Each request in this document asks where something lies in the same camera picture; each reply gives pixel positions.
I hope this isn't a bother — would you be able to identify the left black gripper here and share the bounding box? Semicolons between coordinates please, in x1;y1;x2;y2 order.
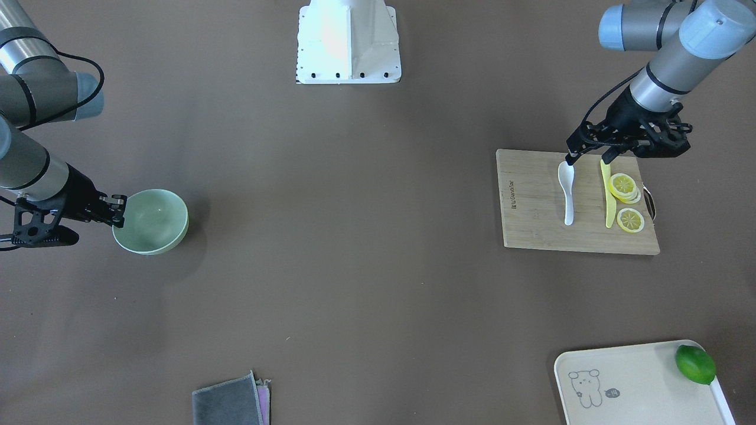
565;88;692;166

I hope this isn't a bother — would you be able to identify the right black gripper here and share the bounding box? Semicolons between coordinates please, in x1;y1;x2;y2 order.
11;166;127;247

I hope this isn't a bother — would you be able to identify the light green bowl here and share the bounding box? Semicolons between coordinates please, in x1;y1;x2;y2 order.
112;189;189;256

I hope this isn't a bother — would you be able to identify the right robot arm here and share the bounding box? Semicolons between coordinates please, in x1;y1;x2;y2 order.
1;1;127;252

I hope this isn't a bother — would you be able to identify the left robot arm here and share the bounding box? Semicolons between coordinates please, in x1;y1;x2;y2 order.
565;1;755;166

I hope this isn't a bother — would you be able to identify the top stacked lemon slice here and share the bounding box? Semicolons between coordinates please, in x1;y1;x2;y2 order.
610;173;637;191

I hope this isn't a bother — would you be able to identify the middle stacked lemon slice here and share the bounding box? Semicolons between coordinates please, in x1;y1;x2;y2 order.
611;187;640;204

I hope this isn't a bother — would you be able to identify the yellow plastic knife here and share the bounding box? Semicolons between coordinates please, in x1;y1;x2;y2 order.
599;159;617;228

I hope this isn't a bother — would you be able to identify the bamboo cutting board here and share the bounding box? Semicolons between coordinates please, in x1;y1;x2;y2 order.
495;149;660;256

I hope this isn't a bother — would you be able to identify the single lemon slice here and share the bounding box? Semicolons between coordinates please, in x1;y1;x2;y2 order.
616;208;645;234

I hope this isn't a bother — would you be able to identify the grey folded cloth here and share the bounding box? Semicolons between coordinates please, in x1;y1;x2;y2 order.
192;371;272;424

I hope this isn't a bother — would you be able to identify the green lime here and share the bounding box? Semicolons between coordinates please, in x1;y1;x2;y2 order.
674;345;716;385

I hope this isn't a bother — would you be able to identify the cream tray with bear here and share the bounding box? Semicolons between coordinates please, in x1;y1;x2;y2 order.
553;339;735;424

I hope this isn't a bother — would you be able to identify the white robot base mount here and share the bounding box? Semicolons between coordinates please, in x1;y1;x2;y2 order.
295;1;402;84

